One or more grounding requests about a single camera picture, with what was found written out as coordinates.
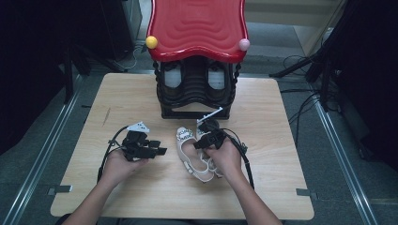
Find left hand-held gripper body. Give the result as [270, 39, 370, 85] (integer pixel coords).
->
[121, 121, 150, 162]

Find metal floor rail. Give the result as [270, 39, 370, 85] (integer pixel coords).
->
[3, 74, 84, 225]
[313, 99, 378, 225]

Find person's left hand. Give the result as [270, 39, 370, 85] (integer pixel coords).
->
[99, 149, 150, 189]

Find white floor cable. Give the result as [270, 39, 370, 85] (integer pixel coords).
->
[116, 45, 145, 71]

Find white slingback heeled shoe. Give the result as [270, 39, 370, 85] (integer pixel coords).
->
[195, 121, 224, 179]
[176, 126, 215, 183]

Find black leather shoe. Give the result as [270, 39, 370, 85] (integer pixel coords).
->
[161, 61, 186, 98]
[206, 61, 232, 98]

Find grey tape strip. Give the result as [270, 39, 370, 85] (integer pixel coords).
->
[47, 185, 73, 196]
[295, 187, 318, 201]

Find red and black shoe rack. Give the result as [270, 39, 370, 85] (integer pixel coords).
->
[145, 0, 252, 120]

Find black metal stand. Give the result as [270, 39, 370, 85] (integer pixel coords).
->
[62, 43, 126, 106]

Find person's right hand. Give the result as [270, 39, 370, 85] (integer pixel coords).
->
[204, 138, 244, 181]

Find right hand-held gripper cable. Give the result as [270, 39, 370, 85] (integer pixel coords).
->
[223, 127, 255, 190]

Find black tripod stand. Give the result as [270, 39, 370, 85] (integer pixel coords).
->
[268, 0, 348, 111]

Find left hand-held gripper cable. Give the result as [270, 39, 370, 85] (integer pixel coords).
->
[97, 125, 130, 184]

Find dark curtain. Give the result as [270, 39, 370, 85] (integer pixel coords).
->
[0, 0, 135, 156]
[325, 0, 398, 172]

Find hand-held gripper cable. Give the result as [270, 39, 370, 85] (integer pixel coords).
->
[97, 125, 130, 184]
[223, 127, 255, 190]

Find black floor cables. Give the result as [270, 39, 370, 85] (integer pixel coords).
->
[280, 54, 327, 143]

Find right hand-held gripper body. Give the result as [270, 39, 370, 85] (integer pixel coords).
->
[196, 107, 227, 148]

